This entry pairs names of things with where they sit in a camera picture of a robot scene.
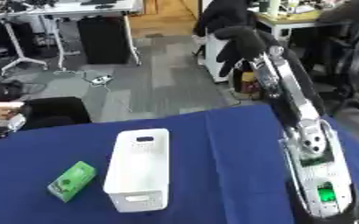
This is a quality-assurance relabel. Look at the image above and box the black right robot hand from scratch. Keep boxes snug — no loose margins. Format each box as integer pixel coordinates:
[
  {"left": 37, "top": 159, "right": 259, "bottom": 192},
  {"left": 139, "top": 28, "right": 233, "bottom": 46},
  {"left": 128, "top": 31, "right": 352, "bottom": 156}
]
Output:
[{"left": 213, "top": 25, "right": 269, "bottom": 78}]

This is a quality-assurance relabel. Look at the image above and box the white plastic storage box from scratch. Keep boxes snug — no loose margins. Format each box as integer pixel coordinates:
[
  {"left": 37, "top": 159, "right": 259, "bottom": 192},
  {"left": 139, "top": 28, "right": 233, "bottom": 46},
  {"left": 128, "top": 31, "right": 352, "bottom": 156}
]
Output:
[{"left": 101, "top": 128, "right": 172, "bottom": 214}]

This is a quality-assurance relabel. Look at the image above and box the yellow red bottle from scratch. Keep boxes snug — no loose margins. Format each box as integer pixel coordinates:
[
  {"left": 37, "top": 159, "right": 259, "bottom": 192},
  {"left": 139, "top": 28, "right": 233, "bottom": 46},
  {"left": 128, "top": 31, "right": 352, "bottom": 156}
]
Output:
[{"left": 239, "top": 71, "right": 261, "bottom": 95}]

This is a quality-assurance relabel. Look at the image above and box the black office chair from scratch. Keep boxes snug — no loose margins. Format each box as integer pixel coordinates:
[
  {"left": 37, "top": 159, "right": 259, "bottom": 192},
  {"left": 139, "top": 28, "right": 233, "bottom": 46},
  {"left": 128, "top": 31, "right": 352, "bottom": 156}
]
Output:
[{"left": 309, "top": 0, "right": 359, "bottom": 130}]

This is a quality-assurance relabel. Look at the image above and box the black cabinet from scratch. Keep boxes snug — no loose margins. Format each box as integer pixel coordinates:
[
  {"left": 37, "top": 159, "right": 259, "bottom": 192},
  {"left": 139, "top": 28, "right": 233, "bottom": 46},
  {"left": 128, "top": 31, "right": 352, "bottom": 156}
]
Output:
[{"left": 75, "top": 16, "right": 134, "bottom": 66}]

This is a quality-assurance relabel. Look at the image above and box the white power strip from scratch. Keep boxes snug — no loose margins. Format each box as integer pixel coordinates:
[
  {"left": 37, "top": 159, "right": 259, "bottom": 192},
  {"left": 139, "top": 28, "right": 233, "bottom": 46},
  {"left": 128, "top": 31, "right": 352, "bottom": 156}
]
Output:
[{"left": 88, "top": 74, "right": 116, "bottom": 87}]

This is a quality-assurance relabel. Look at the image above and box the white desk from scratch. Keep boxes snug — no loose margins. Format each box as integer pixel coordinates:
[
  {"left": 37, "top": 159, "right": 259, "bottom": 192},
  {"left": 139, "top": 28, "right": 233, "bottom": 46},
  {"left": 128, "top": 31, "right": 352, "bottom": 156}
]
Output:
[{"left": 0, "top": 0, "right": 144, "bottom": 77}]

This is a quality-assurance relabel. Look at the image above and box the green rectangular packet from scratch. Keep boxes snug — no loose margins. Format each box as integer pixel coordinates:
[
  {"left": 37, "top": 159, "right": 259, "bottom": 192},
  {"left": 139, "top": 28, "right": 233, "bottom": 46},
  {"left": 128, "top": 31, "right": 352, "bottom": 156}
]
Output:
[{"left": 46, "top": 160, "right": 99, "bottom": 204}]

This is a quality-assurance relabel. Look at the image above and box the person's hand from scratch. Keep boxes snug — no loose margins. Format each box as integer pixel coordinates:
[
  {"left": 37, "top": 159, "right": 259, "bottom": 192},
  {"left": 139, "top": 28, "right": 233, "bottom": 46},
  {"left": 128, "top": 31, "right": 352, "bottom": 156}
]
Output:
[{"left": 0, "top": 101, "right": 26, "bottom": 121}]

